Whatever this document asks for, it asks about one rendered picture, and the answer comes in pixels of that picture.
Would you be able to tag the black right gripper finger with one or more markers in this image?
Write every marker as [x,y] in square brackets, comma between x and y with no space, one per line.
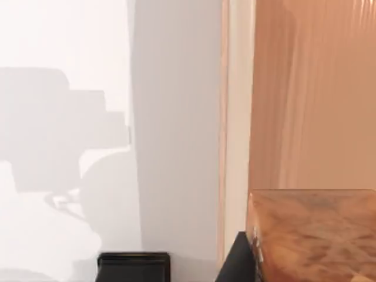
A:
[236,261]

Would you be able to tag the brown marbled block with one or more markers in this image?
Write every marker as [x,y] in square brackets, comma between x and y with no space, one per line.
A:
[317,235]

